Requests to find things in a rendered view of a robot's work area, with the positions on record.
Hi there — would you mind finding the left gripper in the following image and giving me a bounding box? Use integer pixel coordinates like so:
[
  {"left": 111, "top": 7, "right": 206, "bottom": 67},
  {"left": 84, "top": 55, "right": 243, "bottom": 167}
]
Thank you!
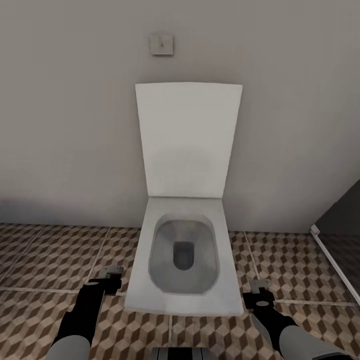
[{"left": 89, "top": 277, "right": 122, "bottom": 295}]

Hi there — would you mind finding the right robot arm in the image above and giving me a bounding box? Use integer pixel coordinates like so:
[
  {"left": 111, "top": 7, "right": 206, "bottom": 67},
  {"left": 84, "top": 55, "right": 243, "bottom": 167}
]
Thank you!
[{"left": 242, "top": 278, "right": 358, "bottom": 360}]

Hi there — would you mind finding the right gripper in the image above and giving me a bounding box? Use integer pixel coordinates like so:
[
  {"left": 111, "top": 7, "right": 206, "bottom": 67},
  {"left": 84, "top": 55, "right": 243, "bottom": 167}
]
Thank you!
[{"left": 242, "top": 290, "right": 274, "bottom": 309}]

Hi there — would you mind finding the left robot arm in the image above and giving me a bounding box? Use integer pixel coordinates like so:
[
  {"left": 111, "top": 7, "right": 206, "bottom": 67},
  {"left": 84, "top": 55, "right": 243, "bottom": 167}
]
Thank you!
[{"left": 44, "top": 265, "right": 124, "bottom": 360}]

